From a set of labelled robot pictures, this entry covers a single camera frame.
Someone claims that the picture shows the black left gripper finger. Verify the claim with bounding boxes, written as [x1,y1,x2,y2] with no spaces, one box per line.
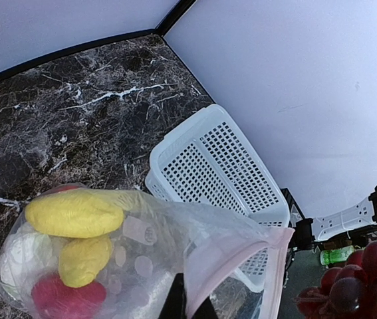
[158,273,218,319]

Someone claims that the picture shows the yellow vegetable toy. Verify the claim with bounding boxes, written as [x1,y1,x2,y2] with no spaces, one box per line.
[58,235,113,288]
[25,188,124,239]

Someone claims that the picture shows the clear zip top bag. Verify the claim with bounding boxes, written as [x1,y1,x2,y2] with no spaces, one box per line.
[0,184,293,318]

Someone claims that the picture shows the red bell pepper toy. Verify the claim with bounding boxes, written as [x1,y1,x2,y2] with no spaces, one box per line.
[31,274,106,318]

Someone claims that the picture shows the yellow vegetable toy front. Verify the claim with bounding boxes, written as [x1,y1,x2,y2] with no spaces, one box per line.
[25,188,124,239]

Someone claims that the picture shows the white plastic basket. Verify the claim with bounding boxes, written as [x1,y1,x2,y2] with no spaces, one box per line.
[145,104,290,227]

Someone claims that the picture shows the white cauliflower toy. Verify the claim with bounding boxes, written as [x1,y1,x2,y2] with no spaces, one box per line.
[0,222,53,300]

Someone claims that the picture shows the dark red grape bunch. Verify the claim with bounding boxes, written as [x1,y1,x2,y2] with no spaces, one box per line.
[295,240,377,318]

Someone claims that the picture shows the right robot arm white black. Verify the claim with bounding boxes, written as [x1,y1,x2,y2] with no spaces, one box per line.
[289,186,377,250]

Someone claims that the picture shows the green bottle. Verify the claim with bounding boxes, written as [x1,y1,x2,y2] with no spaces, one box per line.
[320,245,360,266]

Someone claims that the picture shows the right black frame post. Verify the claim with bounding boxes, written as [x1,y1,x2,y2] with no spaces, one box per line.
[155,0,197,37]

